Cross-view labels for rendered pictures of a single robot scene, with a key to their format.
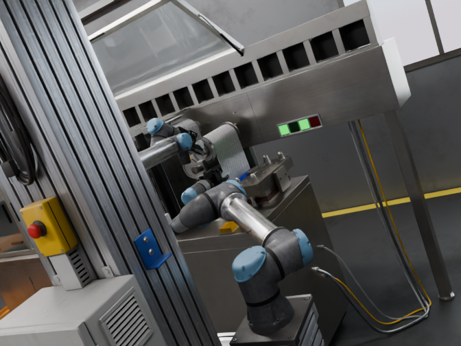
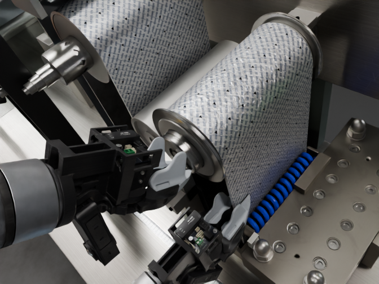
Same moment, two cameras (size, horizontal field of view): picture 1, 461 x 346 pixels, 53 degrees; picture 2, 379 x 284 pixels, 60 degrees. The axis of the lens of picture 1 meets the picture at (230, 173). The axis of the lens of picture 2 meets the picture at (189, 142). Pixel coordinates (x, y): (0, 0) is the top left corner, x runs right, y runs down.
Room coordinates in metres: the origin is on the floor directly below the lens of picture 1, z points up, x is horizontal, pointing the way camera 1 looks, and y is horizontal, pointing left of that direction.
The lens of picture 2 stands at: (2.07, -0.04, 1.63)
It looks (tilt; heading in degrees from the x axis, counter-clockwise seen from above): 49 degrees down; 23
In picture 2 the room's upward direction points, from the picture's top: 20 degrees counter-clockwise
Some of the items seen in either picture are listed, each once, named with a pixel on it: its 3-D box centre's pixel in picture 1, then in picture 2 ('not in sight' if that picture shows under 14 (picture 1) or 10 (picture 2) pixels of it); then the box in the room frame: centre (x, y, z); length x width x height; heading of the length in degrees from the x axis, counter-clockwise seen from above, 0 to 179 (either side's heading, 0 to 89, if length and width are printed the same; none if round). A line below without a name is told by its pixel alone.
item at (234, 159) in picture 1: (234, 164); (272, 159); (2.43, -0.04, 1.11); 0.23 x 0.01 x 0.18; 143
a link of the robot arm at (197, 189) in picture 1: (193, 195); not in sight; (2.12, 0.20, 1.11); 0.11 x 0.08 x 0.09; 143
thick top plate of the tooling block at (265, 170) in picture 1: (263, 176); (336, 207); (2.39, -0.16, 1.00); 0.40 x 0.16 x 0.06; 143
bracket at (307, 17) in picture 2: not in sight; (299, 20); (2.61, -0.10, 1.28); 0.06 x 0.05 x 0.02; 143
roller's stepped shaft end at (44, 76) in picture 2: not in sight; (39, 81); (2.45, 0.33, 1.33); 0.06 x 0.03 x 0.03; 143
